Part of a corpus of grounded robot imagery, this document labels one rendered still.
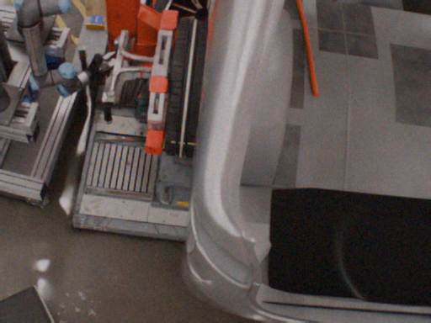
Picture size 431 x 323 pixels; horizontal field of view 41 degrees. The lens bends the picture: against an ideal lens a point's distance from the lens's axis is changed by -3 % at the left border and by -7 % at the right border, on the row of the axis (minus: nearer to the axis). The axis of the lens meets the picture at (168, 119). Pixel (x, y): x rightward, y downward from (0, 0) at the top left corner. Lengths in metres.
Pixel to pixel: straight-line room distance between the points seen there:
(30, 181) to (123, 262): 0.69
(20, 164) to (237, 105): 1.89
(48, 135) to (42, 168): 0.22
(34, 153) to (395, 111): 1.97
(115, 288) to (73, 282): 0.24
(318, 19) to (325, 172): 0.80
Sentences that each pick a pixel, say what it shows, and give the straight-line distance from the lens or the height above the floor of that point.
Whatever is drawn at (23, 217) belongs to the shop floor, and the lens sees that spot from 3.54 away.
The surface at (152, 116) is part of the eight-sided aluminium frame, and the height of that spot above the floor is 0.97.
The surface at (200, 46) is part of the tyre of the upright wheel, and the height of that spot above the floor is 1.18.
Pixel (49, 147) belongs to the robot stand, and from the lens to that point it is 3.46.
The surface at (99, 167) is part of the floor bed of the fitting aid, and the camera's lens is 3.59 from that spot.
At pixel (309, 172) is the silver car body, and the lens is 2.66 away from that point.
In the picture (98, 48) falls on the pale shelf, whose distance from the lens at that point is 3.54.
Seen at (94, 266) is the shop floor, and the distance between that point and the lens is 3.38.
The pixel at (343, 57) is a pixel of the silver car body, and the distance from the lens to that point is 2.89.
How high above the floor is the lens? 3.21
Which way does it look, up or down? 58 degrees down
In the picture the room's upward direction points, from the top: 3 degrees clockwise
